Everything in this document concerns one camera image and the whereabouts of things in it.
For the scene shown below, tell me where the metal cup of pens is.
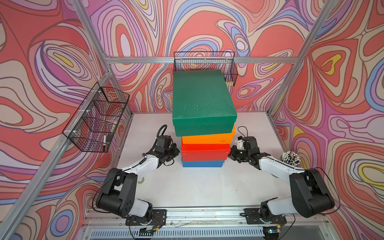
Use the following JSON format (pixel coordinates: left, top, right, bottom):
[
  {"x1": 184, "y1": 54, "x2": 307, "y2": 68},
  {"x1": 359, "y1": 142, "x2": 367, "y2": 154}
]
[{"x1": 280, "y1": 151, "x2": 301, "y2": 167}]

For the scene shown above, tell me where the blue shoebox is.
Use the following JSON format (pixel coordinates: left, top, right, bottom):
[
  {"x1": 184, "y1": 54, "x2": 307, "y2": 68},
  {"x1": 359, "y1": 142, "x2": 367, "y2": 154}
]
[{"x1": 182, "y1": 158, "x2": 225, "y2": 168}]

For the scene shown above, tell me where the orange shoebox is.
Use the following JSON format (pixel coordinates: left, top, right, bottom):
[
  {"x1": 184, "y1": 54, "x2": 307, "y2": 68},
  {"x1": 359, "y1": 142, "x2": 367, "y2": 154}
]
[{"x1": 182, "y1": 126, "x2": 236, "y2": 145}]

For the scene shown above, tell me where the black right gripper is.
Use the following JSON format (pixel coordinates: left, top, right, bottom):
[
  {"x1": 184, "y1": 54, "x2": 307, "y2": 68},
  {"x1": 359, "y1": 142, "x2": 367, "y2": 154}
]
[{"x1": 223, "y1": 145, "x2": 250, "y2": 164}]

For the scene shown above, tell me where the black marker in basket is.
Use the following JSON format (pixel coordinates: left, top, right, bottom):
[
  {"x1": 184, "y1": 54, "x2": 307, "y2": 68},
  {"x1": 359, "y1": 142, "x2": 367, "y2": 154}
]
[{"x1": 103, "y1": 135, "x2": 107, "y2": 152}]

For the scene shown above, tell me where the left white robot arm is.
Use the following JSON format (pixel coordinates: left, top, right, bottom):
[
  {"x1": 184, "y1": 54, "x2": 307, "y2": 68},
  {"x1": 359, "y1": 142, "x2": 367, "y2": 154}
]
[{"x1": 96, "y1": 135, "x2": 180, "y2": 224}]

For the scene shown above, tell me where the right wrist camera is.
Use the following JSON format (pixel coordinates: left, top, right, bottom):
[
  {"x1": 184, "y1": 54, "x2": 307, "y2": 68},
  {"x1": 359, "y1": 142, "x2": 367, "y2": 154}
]
[{"x1": 236, "y1": 137, "x2": 244, "y2": 150}]

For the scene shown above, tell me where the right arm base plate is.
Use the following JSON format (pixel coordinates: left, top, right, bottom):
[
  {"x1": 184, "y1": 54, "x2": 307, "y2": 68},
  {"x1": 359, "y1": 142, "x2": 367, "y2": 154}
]
[{"x1": 240, "y1": 207, "x2": 287, "y2": 226}]

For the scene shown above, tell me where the green shoebox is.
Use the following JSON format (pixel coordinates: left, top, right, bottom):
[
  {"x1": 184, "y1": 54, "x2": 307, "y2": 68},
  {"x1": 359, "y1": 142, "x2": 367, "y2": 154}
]
[{"x1": 172, "y1": 70, "x2": 238, "y2": 137}]

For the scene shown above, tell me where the black wire basket back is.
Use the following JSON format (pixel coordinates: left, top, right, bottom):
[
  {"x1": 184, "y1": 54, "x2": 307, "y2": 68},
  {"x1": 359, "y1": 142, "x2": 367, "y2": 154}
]
[{"x1": 174, "y1": 50, "x2": 238, "y2": 86}]

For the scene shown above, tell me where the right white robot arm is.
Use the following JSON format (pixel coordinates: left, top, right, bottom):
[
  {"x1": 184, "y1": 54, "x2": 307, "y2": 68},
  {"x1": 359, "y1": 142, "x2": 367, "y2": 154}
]
[{"x1": 229, "y1": 137, "x2": 335, "y2": 223}]

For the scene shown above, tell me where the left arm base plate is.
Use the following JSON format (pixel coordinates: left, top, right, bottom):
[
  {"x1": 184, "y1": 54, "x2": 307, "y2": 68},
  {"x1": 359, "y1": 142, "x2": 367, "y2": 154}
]
[{"x1": 126, "y1": 209, "x2": 167, "y2": 227}]

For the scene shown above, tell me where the red shoebox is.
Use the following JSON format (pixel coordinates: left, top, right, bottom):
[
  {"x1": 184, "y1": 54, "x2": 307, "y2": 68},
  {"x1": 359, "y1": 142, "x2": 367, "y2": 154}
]
[{"x1": 181, "y1": 141, "x2": 231, "y2": 162}]

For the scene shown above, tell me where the aluminium front rail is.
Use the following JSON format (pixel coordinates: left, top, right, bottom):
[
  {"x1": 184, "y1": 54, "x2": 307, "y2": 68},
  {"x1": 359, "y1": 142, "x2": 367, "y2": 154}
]
[{"x1": 75, "y1": 206, "x2": 338, "y2": 240}]

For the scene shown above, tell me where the black wire basket left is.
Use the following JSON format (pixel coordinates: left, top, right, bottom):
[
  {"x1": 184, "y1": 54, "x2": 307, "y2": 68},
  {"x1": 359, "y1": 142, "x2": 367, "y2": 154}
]
[{"x1": 63, "y1": 83, "x2": 130, "y2": 153}]

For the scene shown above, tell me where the black wire basket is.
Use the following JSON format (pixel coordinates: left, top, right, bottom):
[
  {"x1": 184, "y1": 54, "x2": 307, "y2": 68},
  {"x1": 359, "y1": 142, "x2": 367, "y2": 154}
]
[
  {"x1": 63, "y1": 83, "x2": 130, "y2": 153},
  {"x1": 174, "y1": 50, "x2": 238, "y2": 86}
]

